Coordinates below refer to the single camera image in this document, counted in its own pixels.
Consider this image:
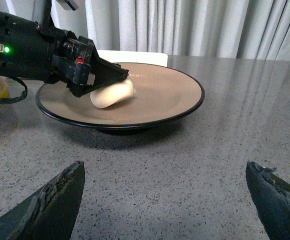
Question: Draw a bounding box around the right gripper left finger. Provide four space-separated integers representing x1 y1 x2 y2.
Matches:
0 161 85 240

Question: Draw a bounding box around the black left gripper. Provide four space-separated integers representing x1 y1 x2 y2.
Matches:
0 6 129 97

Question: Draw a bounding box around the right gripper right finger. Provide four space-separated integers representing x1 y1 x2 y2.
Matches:
246 161 290 240

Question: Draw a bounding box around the white steamed bun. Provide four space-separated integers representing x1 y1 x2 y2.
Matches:
90 79 134 109

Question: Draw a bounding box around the beige plate with black rim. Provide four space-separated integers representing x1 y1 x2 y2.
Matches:
35 63 205 135

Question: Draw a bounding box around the white rectangular tray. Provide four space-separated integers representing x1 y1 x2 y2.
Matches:
97 50 168 67

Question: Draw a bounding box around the grey pleated curtain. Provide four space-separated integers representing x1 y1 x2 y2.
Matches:
0 0 290 62

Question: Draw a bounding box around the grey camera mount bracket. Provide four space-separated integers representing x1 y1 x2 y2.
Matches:
56 0 79 11

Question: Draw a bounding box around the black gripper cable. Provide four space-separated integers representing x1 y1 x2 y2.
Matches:
0 76 28 105

